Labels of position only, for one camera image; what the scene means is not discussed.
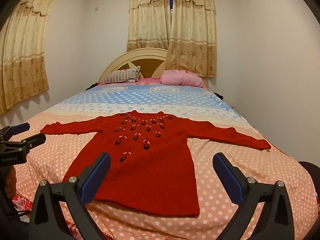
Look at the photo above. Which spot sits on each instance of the beige floral side curtain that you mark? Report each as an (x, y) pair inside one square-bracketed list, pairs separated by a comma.
[(22, 55)]

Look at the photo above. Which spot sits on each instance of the person's dark clothing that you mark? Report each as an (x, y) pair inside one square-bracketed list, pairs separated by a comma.
[(18, 227)]

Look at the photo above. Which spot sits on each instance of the polka dot bed blanket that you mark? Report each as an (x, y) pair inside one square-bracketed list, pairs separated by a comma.
[(250, 170)]

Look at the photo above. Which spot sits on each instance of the pink pillow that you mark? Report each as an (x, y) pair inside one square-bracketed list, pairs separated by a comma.
[(180, 78)]

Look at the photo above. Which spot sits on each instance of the pink bed sheet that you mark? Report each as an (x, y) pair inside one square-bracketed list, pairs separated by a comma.
[(148, 81)]

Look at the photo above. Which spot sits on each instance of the cream wooden headboard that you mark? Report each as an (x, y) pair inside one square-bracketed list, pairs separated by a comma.
[(147, 66)]

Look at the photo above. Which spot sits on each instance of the beige floral window curtain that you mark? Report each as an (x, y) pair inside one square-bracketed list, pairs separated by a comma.
[(192, 30), (147, 17)]

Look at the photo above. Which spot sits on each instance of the small dark object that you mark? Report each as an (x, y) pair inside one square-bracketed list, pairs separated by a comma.
[(91, 86), (220, 95)]

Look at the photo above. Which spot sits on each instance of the striped pillow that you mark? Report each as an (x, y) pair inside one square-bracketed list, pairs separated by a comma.
[(120, 76)]

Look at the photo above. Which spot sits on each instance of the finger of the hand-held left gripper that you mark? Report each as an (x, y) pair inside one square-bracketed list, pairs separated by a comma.
[(36, 140), (22, 127)]

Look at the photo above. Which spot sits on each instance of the red embroidered knit sweater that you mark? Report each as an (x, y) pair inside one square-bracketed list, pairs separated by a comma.
[(150, 170)]

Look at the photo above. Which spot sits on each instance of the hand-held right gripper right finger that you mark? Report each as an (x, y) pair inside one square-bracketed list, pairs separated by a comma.
[(227, 177)]

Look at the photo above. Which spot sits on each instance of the window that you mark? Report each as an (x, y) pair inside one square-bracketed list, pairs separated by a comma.
[(171, 5)]

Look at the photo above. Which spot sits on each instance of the dark round object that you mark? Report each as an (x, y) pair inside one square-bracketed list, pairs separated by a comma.
[(310, 170)]

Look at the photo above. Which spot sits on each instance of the person's left hand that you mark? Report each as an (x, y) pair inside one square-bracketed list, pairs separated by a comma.
[(10, 181)]

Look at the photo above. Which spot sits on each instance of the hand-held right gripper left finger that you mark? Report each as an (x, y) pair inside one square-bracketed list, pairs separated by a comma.
[(97, 175)]

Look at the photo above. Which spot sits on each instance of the red plaid sheet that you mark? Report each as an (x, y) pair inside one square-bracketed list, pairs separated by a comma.
[(21, 201)]

